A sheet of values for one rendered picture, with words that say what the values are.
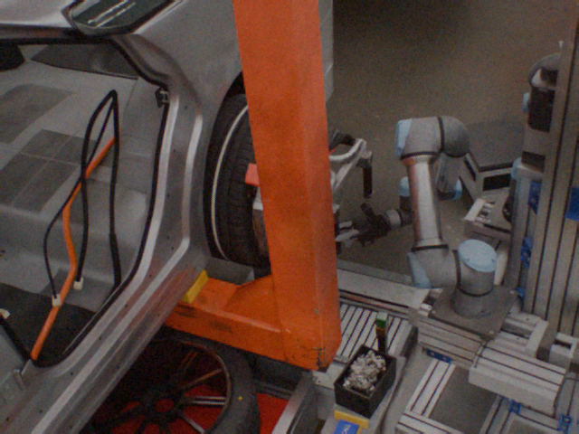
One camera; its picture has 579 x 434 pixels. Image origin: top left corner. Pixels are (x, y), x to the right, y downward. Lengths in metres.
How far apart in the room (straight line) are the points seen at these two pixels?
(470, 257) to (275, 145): 0.70
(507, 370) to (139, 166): 1.41
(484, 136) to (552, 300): 1.69
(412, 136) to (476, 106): 2.61
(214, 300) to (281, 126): 0.95
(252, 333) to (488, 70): 3.16
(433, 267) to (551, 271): 0.39
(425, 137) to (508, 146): 1.68
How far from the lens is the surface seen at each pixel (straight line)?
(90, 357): 2.43
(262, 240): 2.83
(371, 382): 2.69
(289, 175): 2.17
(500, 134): 4.18
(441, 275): 2.38
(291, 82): 1.98
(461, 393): 3.10
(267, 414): 2.98
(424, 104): 5.04
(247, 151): 2.72
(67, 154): 3.09
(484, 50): 5.66
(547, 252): 2.50
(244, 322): 2.73
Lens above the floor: 2.68
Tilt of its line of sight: 40 degrees down
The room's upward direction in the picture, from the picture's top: 7 degrees counter-clockwise
